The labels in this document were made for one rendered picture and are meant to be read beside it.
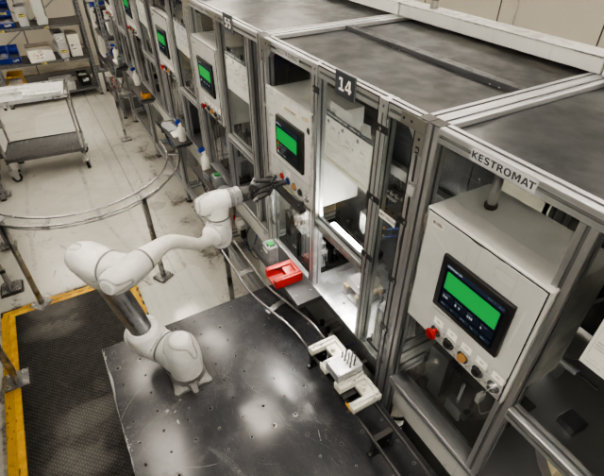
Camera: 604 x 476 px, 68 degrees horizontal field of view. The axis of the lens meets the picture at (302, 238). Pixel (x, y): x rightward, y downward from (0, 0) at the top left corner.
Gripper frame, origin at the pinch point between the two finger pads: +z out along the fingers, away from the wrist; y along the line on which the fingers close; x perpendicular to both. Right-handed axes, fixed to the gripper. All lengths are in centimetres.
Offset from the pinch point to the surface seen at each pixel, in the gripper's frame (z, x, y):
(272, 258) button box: -5.1, 1.2, -46.0
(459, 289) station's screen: 3, -109, 21
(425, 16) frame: 85, 7, 64
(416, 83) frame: 29, -53, 59
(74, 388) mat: -127, 50, -141
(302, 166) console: 4.3, -15.5, 15.4
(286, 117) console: 5.3, 0.6, 32.0
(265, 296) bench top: -10, 3, -74
